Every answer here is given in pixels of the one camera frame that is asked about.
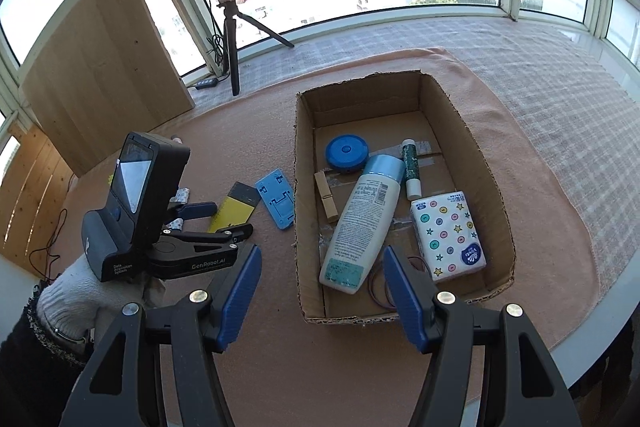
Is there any yellow black hair tie card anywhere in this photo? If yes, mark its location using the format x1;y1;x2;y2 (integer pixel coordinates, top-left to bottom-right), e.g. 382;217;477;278
208;182;260;233

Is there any blue plastic phone stand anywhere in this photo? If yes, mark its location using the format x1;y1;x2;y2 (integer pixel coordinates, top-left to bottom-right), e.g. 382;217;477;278
255;169;295;230

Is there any wooden clothespin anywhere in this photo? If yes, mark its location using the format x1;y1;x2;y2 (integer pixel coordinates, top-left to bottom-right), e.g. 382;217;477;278
314;171;340;223

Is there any white blue-capped lotion bottle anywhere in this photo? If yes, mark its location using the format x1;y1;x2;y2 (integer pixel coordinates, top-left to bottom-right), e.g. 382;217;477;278
319;154;405;295

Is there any blue round tape measure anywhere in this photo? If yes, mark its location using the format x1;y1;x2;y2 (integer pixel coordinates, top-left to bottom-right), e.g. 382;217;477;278
324;134;370;173

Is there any white patterned tissue pack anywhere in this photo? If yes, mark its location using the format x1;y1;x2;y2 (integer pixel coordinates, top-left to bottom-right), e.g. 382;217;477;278
410;191;487;283

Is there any brown hair tie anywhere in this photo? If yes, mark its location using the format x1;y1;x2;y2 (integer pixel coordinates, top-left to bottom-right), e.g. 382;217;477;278
366;255;432;312

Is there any green white lip balm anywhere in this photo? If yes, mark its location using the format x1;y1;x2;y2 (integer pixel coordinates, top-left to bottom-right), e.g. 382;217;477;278
401;139;422;202

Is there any patterned white lighter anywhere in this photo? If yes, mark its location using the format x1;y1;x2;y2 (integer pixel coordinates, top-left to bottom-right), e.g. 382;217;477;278
164;187;191;231

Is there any black forearm sleeve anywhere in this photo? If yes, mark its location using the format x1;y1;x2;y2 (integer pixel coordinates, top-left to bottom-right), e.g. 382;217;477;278
1;282;93;426

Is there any white gloved left hand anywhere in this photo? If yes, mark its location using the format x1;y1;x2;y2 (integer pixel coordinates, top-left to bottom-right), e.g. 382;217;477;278
36;254;149;353

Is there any slatted pine wood panel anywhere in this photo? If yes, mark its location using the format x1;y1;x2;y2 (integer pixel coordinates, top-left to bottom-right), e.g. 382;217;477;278
1;124;73;277

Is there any open cardboard box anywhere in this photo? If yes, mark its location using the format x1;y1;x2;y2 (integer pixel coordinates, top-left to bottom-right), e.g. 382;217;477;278
295;72;516;324

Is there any large light wooden board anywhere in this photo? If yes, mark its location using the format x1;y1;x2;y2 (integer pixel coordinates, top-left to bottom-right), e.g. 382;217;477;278
21;0;194;176

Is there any black tripod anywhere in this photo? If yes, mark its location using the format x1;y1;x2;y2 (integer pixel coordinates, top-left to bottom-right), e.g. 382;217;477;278
218;0;295;96

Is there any checkered grey white cloth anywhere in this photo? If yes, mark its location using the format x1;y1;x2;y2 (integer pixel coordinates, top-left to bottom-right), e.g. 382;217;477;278
186;16;640;295

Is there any black cable on floor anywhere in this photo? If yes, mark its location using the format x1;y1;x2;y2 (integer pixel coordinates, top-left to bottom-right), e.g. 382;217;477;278
27;207;68;283

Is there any black inline cable remote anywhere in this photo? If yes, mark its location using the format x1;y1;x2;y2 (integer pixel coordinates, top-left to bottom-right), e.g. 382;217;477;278
194;78;219;90

